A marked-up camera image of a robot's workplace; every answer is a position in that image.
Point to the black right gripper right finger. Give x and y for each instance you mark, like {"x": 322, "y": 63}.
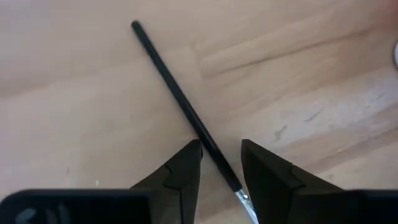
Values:
{"x": 280, "y": 186}

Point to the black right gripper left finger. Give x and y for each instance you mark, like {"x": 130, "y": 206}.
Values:
{"x": 183, "y": 174}

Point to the black paintbrush silver ferrule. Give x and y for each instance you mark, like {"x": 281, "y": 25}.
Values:
{"x": 177, "y": 90}

